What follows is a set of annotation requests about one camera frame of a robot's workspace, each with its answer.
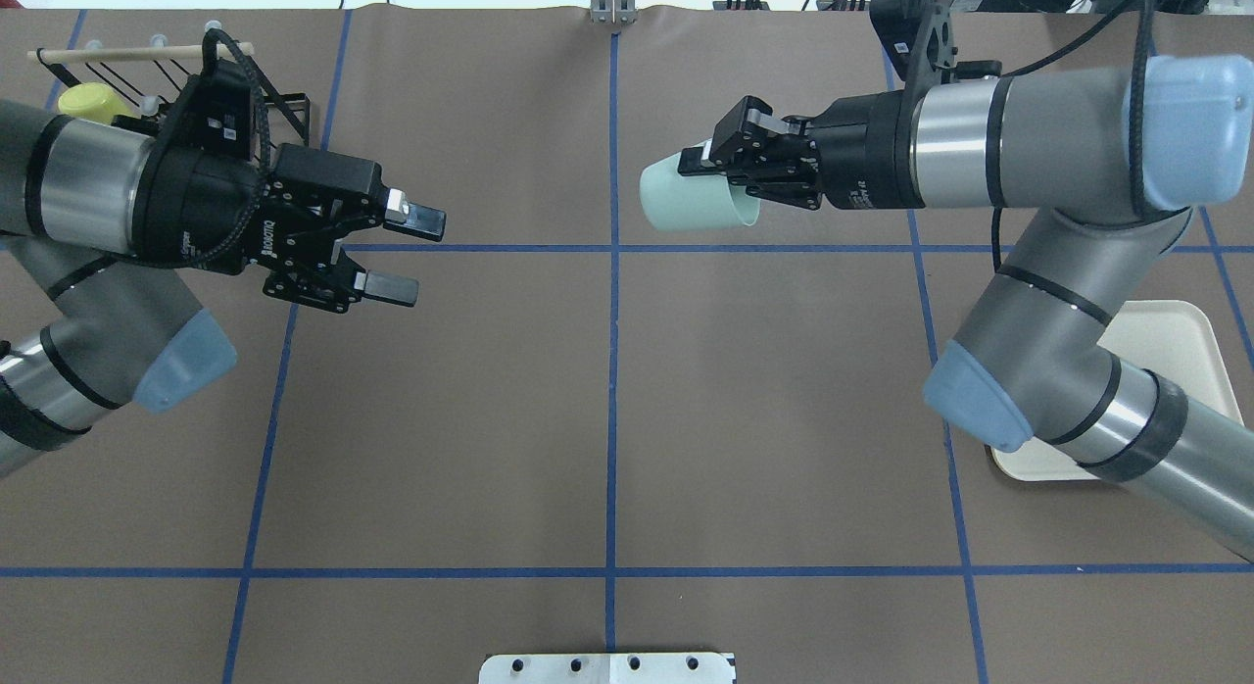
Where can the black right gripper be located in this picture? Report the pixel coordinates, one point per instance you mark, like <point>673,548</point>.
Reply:
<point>867,150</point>

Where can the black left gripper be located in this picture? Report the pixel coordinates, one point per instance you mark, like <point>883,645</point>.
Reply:
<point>188,212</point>

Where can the pale green plastic cup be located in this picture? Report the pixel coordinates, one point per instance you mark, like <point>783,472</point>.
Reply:
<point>673,202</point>

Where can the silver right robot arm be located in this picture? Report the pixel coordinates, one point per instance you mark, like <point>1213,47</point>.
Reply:
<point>1113,170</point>

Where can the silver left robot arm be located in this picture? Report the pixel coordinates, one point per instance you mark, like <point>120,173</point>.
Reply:
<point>105,219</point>

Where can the yellow plastic cup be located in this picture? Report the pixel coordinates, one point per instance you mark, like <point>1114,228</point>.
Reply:
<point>94,102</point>

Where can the cream rabbit tray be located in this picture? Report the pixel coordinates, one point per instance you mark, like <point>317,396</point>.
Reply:
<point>1173,338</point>

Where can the aluminium frame post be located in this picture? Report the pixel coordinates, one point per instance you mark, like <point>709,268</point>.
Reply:
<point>613,11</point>

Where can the black wire cup rack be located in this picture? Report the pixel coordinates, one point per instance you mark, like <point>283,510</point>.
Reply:
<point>151,96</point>

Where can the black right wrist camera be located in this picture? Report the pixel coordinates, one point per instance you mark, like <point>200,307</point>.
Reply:
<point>917,36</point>

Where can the wooden rack handle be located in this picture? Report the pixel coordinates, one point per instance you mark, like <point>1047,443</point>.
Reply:
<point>116,54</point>

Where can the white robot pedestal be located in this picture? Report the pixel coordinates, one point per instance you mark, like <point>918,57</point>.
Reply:
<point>665,667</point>

